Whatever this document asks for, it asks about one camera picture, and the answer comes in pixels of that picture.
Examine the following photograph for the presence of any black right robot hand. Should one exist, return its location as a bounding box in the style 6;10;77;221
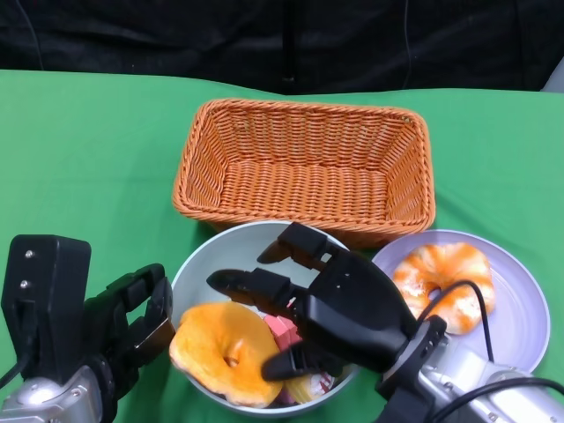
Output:
205;222;419;384

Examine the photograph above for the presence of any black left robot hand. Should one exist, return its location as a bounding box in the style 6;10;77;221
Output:
82;263;177;397

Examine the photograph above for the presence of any large plain orange donut bread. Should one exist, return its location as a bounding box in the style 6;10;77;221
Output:
169;301;286;409

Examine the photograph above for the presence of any orange white swirl donut bread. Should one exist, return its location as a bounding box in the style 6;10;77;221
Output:
391;241;497;337

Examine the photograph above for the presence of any pale grey-green bowl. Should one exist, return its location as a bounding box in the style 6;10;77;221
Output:
170;219;363;419

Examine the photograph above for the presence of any pink cake slice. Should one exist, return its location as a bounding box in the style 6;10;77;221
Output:
263;299;306;350

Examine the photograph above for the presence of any yellow cream cake slice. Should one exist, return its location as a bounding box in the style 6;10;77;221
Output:
284;367;339;404

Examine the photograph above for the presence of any orange wicker basket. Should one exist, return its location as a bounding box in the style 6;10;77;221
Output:
172;97;437;249

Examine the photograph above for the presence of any lavender plate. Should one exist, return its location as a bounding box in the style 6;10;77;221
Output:
372;228;552;379

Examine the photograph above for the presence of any green table cloth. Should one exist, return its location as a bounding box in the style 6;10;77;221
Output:
0;68;564;423

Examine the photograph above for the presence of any black backdrop curtain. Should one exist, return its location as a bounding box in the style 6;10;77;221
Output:
0;0;564;96

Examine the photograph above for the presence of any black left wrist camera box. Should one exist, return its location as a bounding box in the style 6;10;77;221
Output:
0;234;93;381

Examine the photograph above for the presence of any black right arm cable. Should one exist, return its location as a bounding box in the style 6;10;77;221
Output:
415;278;564;423

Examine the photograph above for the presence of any thin hanging wire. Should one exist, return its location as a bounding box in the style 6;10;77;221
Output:
15;0;45;71
401;0;413;90

